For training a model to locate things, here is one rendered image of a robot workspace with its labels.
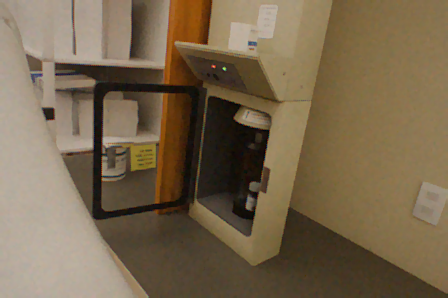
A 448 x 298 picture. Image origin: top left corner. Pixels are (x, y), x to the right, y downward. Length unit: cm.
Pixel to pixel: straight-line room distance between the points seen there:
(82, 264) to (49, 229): 3
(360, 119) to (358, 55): 21
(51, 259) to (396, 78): 105
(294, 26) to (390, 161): 56
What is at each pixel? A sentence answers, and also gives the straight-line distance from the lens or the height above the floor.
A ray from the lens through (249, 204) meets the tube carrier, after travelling 101.
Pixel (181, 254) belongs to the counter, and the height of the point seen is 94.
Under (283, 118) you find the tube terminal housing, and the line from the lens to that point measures 81.
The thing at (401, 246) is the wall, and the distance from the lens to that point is 121.
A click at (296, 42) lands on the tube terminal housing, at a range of 79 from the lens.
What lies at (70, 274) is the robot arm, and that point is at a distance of 22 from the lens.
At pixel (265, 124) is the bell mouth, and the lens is 89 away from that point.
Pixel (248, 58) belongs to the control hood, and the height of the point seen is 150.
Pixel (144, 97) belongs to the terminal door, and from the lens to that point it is 94.
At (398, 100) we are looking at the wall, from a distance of 113.
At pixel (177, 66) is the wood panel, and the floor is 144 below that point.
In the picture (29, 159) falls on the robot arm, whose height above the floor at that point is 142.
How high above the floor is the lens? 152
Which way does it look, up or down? 17 degrees down
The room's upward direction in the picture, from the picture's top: 8 degrees clockwise
